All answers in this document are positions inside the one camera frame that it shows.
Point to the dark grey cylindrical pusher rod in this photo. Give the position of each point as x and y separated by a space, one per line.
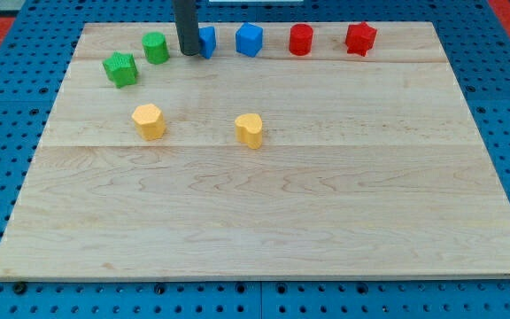
185 19

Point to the blue triangle block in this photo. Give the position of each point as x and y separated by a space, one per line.
207 39

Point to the green cylinder block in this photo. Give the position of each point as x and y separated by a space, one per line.
155 48

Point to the blue cube block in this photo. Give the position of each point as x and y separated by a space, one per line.
249 39

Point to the green star block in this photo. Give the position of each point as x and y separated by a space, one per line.
120 68

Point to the yellow hexagon block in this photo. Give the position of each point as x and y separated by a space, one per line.
149 122

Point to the red cylinder block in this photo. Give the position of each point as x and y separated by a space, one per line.
301 38

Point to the yellow heart block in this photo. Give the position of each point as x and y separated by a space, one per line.
249 128

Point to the wooden board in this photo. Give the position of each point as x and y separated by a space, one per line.
371 168

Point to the red star block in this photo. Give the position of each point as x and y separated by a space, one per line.
360 38

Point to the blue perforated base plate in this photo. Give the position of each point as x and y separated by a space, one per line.
33 60

